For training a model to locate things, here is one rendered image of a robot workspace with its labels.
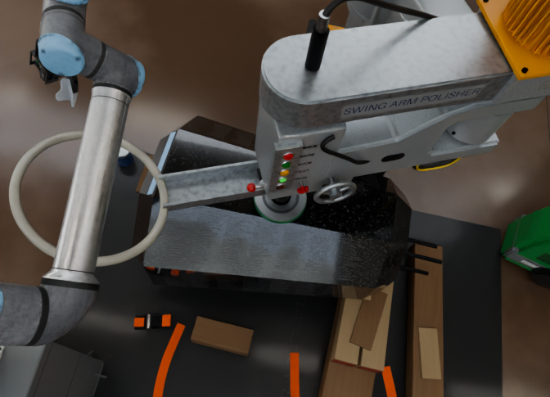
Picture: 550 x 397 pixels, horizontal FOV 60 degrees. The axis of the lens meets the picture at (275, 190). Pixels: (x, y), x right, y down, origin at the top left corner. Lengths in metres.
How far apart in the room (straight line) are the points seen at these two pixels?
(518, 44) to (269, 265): 1.24
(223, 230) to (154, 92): 1.53
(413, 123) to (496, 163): 1.97
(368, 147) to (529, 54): 0.50
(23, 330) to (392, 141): 1.12
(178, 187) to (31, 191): 1.52
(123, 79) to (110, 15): 2.62
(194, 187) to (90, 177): 0.69
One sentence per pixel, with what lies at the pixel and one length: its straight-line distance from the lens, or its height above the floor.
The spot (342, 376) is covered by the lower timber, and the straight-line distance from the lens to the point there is 2.57.
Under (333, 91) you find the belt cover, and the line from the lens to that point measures 1.22.
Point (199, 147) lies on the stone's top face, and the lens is 2.11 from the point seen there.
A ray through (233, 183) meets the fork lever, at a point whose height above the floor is 1.08.
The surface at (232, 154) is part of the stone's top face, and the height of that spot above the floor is 0.82.
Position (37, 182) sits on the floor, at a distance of 3.14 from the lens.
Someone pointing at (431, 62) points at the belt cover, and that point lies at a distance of 1.36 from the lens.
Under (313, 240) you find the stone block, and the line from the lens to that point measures 2.01.
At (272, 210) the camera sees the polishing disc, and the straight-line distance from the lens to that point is 1.92.
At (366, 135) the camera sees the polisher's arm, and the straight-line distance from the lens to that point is 1.54.
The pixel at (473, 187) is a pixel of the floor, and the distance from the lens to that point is 3.32.
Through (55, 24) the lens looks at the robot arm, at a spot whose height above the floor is 1.85.
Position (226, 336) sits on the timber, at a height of 0.14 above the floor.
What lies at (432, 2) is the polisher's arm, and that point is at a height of 1.47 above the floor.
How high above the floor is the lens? 2.65
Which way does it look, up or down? 65 degrees down
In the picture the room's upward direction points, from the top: 12 degrees clockwise
